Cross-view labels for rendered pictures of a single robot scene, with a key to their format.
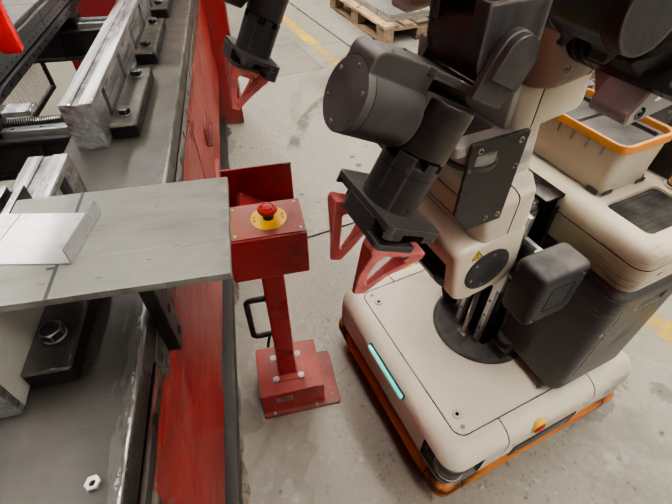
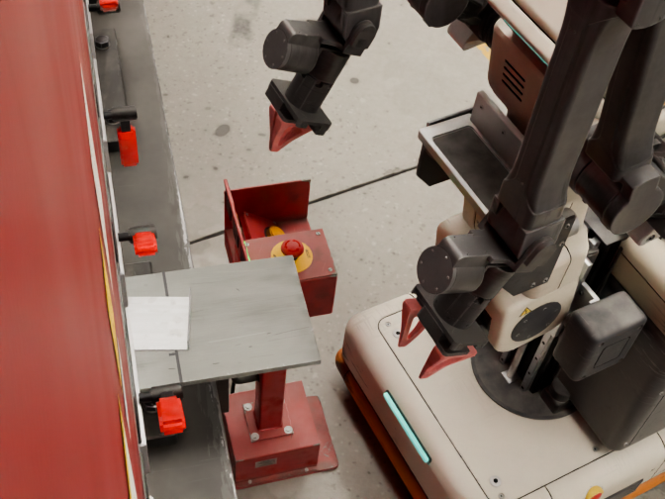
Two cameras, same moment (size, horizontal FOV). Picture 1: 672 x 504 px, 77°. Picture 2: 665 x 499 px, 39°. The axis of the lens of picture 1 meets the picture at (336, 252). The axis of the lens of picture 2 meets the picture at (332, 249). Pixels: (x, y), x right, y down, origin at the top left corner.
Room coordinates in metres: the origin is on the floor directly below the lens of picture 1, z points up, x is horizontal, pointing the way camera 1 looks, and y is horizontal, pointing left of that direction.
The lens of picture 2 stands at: (-0.36, 0.21, 2.05)
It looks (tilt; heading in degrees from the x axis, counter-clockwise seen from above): 51 degrees down; 352
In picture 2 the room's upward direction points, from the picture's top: 8 degrees clockwise
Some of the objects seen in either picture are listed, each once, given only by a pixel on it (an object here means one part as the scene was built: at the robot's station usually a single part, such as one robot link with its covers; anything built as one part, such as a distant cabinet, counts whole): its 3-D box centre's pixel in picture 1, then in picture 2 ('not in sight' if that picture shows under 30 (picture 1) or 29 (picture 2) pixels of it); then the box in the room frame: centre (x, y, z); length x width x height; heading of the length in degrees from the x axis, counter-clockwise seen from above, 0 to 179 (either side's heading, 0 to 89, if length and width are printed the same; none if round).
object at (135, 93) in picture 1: (133, 99); (108, 87); (0.94, 0.47, 0.89); 0.30 x 0.05 x 0.03; 11
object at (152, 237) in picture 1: (115, 236); (211, 321); (0.36, 0.26, 1.00); 0.26 x 0.18 x 0.01; 101
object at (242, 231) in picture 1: (262, 215); (279, 248); (0.69, 0.16, 0.75); 0.20 x 0.16 x 0.18; 13
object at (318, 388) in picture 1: (297, 374); (279, 429); (0.70, 0.13, 0.06); 0.25 x 0.20 x 0.12; 103
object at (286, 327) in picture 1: (279, 316); (271, 356); (0.69, 0.16, 0.39); 0.05 x 0.05 x 0.54; 13
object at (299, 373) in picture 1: (286, 365); (267, 418); (0.69, 0.16, 0.13); 0.10 x 0.10 x 0.01; 13
